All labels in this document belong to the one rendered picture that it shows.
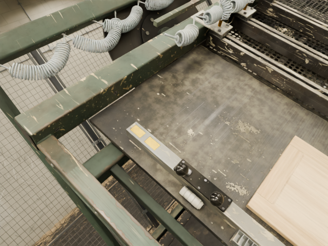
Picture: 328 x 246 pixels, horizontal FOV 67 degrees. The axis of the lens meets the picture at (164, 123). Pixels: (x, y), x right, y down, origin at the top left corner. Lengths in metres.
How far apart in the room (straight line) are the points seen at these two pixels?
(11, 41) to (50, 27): 0.18
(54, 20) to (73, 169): 0.77
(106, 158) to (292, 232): 0.64
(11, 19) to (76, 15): 4.45
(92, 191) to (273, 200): 0.57
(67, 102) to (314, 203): 0.88
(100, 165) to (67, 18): 0.76
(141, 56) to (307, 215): 0.82
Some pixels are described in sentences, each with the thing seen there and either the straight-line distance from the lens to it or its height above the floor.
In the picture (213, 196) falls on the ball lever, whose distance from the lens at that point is 0.68.
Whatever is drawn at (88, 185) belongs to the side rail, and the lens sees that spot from 0.78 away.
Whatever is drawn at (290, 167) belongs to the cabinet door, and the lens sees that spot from 0.99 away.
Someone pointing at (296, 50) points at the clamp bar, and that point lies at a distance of 1.44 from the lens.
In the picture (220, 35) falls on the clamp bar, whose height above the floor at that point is 1.71.
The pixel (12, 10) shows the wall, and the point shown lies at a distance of 5.87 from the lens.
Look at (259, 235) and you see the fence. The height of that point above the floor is 1.23.
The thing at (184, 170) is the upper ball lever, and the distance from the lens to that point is 0.69.
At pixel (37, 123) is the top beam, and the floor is 1.81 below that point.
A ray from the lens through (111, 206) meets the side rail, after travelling 0.75.
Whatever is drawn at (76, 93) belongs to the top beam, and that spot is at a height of 1.83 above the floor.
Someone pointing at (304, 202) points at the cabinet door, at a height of 1.16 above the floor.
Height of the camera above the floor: 1.81
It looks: 15 degrees down
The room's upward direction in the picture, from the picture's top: 31 degrees counter-clockwise
